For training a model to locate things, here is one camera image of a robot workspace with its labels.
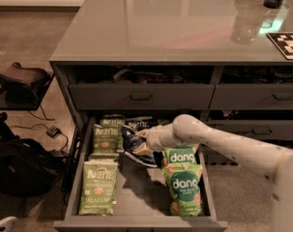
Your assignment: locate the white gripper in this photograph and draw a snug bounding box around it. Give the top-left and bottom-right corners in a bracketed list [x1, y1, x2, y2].
[133, 126, 172, 156]

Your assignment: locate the blue kettle chip bag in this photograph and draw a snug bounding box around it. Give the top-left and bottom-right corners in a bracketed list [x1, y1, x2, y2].
[126, 116, 153, 130]
[121, 125, 157, 168]

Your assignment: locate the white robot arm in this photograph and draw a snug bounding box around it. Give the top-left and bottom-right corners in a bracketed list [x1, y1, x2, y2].
[133, 114, 293, 232]

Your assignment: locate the rear green Kettle chip bag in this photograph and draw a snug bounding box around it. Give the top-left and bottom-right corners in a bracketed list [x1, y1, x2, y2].
[100, 114, 126, 153]

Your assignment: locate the middle green Kettle chip bag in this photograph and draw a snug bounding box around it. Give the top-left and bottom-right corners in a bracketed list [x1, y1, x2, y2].
[93, 124, 119, 154]

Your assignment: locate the green dang chip bag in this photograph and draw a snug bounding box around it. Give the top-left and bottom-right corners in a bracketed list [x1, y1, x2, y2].
[162, 145, 198, 166]
[162, 163, 203, 217]

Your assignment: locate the hidden green Kettle chip bag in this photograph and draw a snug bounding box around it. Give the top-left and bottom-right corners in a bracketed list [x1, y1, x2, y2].
[88, 154, 119, 163]

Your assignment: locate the grey top left drawer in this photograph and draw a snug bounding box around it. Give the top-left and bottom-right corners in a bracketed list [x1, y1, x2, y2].
[68, 83, 215, 110]

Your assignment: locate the front green Dang chip bag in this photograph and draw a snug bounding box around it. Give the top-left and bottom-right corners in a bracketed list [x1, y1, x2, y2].
[162, 163, 203, 217]

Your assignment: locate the grey bottom right drawer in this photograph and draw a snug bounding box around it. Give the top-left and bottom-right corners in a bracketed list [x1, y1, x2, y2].
[201, 146, 236, 165]

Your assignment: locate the open grey middle drawer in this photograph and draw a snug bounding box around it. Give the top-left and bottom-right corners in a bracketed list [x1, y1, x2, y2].
[54, 125, 227, 232]

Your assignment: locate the front green Kettle chip bag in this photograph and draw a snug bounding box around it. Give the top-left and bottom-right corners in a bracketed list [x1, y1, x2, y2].
[78, 160, 118, 217]

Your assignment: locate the grey middle right drawer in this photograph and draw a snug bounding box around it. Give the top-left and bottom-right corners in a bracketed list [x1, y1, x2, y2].
[207, 120, 293, 141]

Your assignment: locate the grey counter cabinet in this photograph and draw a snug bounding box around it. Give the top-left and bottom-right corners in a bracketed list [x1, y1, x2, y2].
[48, 0, 293, 232]

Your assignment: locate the grey top right drawer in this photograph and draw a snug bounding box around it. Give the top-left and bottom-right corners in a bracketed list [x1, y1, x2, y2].
[210, 84, 293, 110]

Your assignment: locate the black power adapter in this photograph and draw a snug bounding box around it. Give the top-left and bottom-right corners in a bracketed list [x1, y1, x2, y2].
[45, 126, 61, 138]

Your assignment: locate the black backpack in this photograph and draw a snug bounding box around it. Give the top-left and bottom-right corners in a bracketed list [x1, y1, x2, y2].
[0, 110, 62, 198]

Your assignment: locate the white shoe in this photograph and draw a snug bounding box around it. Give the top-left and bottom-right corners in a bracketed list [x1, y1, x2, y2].
[0, 217, 17, 232]

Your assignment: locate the black white marker tag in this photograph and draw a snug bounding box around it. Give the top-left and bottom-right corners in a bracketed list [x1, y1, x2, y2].
[266, 32, 293, 60]

